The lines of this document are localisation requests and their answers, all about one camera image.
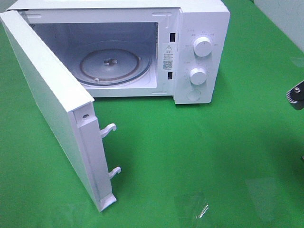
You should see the white microwave door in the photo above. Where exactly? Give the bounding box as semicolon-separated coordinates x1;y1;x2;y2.
0;10;121;211

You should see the glass microwave turntable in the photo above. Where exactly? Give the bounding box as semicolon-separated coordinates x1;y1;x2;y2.
67;41;155;86

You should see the white microwave oven body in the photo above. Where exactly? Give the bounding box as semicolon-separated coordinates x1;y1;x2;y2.
5;0;230;104

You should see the round microwave door button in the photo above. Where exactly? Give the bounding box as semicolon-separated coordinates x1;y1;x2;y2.
187;90;201;102

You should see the white wall panel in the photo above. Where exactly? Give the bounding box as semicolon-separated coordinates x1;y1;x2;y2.
254;0;304;50

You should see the clear tape patch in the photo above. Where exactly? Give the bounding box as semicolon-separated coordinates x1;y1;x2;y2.
174;190;210;219

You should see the white microwave knob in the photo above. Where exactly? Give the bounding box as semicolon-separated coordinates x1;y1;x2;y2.
190;67;207;86
193;36;213;57

